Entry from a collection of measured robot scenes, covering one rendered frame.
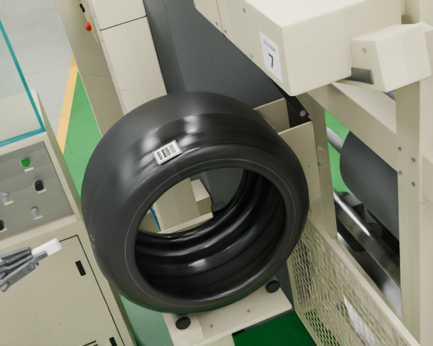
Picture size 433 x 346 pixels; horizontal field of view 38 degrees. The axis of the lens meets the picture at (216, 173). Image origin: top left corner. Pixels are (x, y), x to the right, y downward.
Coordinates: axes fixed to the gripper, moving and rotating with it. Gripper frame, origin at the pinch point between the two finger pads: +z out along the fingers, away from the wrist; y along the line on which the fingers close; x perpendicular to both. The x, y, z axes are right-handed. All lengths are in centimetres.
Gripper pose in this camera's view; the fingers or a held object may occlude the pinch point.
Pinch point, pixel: (47, 249)
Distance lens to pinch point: 166.4
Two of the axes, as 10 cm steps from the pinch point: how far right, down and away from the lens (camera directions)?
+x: 3.3, 7.4, 5.9
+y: -3.3, -4.9, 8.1
